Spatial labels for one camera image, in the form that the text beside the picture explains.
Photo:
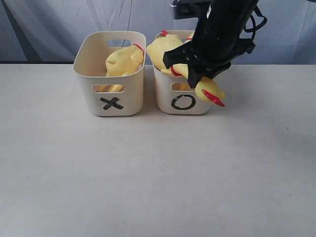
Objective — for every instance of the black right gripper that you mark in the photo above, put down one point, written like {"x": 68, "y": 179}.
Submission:
{"x": 225, "y": 30}

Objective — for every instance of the blue-grey backdrop curtain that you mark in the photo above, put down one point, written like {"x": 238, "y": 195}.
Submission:
{"x": 53, "y": 30}

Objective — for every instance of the cream bin marked X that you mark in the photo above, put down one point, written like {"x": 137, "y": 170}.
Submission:
{"x": 109, "y": 95}

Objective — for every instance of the yellow rubber chicken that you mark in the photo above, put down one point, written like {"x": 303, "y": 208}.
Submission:
{"x": 168, "y": 54}

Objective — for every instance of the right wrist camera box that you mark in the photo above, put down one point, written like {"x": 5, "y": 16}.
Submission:
{"x": 185, "y": 9}

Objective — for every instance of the headless yellow chicken body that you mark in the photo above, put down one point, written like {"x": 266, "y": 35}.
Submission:
{"x": 125, "y": 61}

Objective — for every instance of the cream bin marked O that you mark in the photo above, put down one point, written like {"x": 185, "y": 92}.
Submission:
{"x": 173, "y": 93}

